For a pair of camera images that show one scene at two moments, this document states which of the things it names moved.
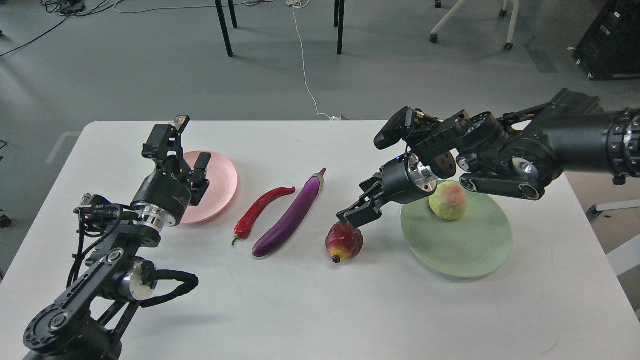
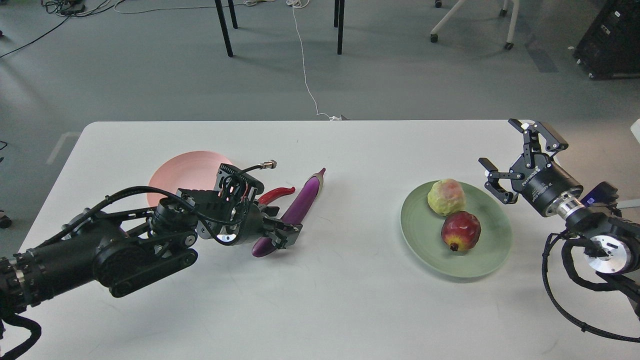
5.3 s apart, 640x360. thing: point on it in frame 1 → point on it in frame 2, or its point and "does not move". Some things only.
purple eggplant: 279,236 does not move
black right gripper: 400,180 → 541,185
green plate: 472,246 does not move
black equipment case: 609,48 does not move
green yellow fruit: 448,200 does not move
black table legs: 226,34 does not move
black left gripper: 163,199 → 258,224
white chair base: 503,12 does not move
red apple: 343,241 → 460,230
